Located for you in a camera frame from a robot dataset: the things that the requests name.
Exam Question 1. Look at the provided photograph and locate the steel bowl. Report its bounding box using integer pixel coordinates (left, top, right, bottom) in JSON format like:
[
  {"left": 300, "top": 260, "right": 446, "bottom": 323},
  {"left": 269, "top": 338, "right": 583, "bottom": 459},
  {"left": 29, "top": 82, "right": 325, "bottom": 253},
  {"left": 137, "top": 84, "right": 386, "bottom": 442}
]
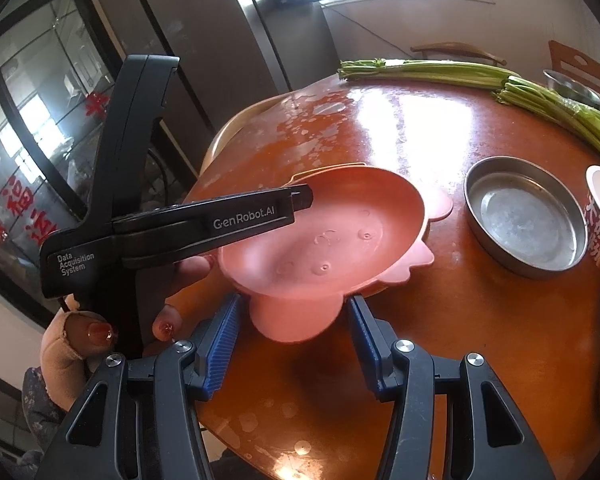
[{"left": 542, "top": 69, "right": 600, "bottom": 112}]

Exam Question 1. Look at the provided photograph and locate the person's left hand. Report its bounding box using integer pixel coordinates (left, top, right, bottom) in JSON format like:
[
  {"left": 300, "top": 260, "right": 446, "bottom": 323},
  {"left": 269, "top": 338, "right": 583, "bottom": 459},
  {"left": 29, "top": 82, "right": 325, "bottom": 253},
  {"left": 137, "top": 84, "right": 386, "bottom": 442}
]
[{"left": 40, "top": 255, "right": 217, "bottom": 407}]

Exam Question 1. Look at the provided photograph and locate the grey refrigerator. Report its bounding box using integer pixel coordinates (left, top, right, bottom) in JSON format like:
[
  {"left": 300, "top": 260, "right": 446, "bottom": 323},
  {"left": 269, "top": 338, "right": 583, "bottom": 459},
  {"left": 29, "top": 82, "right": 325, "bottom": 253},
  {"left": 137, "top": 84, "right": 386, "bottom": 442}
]
[{"left": 99, "top": 0, "right": 342, "bottom": 161}]

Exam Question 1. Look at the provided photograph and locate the pink pig-shaped plate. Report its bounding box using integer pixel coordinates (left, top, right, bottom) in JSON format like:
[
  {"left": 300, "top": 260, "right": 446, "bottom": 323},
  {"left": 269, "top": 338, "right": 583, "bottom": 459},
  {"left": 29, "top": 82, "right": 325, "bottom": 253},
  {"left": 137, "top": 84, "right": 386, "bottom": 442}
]
[
  {"left": 217, "top": 166, "right": 428, "bottom": 344},
  {"left": 286, "top": 161, "right": 454, "bottom": 287}
]

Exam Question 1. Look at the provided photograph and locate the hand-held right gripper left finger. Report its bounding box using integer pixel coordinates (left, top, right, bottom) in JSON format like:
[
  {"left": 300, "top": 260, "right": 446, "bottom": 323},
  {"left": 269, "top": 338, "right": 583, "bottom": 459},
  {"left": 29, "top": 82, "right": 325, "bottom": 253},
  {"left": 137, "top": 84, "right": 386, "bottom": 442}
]
[{"left": 34, "top": 292, "right": 244, "bottom": 480}]

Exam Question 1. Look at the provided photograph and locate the glass door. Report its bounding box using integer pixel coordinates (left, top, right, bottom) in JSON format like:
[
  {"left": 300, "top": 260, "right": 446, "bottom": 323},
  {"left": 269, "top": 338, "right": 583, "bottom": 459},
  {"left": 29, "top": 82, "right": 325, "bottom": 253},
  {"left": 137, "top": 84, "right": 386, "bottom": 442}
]
[{"left": 0, "top": 0, "right": 127, "bottom": 322}]

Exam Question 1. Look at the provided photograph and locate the orange-back wooden chair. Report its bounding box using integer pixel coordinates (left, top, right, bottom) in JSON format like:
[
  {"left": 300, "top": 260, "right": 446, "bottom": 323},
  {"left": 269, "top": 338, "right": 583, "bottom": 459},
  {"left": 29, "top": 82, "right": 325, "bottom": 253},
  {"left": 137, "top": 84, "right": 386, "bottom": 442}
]
[{"left": 548, "top": 40, "right": 600, "bottom": 102}]

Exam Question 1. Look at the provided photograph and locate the round steel plate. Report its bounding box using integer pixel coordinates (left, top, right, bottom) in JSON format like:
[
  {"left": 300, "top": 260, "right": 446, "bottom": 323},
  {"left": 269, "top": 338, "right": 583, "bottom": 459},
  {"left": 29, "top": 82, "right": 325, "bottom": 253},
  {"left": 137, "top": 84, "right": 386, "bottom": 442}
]
[{"left": 464, "top": 156, "right": 589, "bottom": 280}]

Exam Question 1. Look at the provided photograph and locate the plastic-wrapped celery bunch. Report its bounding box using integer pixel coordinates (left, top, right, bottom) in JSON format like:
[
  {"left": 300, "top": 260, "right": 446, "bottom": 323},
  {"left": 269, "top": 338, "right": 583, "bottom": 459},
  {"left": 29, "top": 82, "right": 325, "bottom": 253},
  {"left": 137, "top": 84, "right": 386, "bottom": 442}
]
[{"left": 491, "top": 76, "right": 600, "bottom": 171}]

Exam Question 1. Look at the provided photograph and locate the curved-back wooden chair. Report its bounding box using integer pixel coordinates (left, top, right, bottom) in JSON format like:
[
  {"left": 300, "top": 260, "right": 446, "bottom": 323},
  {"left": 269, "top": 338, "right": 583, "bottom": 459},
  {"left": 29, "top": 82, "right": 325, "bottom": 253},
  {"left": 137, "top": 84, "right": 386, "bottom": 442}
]
[{"left": 410, "top": 41, "right": 518, "bottom": 67}]

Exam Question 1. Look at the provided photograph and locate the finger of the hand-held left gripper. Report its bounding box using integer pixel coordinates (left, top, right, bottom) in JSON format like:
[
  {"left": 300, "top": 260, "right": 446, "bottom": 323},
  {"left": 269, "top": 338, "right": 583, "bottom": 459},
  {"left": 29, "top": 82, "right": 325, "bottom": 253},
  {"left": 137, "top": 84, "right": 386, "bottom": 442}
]
[{"left": 111, "top": 184, "right": 315, "bottom": 271}]

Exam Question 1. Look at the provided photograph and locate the beige chair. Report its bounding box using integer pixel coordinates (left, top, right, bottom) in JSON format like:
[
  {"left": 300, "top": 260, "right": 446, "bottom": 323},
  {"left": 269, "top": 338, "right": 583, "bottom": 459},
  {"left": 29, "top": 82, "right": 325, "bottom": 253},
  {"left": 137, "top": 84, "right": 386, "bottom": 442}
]
[{"left": 199, "top": 92, "right": 287, "bottom": 177}]

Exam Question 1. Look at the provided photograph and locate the thin wall cable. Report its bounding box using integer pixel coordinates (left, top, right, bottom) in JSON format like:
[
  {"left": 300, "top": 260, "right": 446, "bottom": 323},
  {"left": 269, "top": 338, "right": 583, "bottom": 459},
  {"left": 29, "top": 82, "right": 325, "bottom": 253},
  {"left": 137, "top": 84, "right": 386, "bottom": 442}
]
[{"left": 329, "top": 6, "right": 417, "bottom": 59}]

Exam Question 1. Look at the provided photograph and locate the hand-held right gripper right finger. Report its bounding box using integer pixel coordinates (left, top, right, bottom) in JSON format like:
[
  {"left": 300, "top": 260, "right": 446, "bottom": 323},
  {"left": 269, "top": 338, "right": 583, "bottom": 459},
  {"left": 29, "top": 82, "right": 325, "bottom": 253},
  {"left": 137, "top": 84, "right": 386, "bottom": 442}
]
[{"left": 347, "top": 294, "right": 556, "bottom": 480}]

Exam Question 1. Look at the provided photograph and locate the person's left forearm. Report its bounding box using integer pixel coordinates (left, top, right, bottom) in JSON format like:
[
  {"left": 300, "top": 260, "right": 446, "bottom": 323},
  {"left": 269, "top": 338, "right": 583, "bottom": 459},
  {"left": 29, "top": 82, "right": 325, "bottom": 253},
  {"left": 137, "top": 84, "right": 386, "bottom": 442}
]
[{"left": 21, "top": 365, "right": 88, "bottom": 480}]

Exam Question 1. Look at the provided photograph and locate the loose celery bunch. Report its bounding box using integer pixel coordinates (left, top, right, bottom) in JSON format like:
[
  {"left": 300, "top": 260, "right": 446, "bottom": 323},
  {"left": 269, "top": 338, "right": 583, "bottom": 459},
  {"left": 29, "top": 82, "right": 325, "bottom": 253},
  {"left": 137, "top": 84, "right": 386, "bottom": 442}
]
[{"left": 337, "top": 58, "right": 518, "bottom": 92}]

